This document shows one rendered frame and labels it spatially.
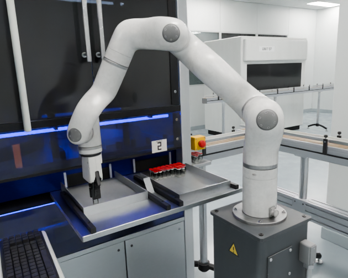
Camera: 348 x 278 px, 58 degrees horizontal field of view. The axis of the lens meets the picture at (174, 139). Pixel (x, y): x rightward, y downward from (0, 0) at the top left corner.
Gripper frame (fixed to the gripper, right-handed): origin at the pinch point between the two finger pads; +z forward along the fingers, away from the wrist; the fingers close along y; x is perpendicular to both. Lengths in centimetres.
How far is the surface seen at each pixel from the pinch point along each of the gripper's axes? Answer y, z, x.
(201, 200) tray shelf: 19.1, 6.6, 35.8
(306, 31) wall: -479, -148, 802
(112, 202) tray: 5.4, 3.6, 4.7
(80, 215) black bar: 8.2, 4.1, -8.3
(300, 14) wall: -477, -194, 771
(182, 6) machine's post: -19, -74, 57
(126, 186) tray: -13.0, 5.5, 18.2
